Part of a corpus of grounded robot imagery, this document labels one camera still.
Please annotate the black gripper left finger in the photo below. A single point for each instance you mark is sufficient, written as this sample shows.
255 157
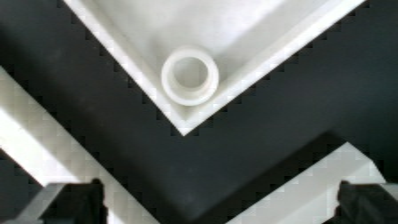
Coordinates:
67 204

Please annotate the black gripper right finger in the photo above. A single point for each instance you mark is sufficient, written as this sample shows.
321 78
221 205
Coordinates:
367 204

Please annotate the white square tabletop part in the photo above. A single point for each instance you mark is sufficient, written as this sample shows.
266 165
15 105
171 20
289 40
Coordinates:
200 46

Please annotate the white obstacle fence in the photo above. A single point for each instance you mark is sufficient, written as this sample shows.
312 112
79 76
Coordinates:
45 150

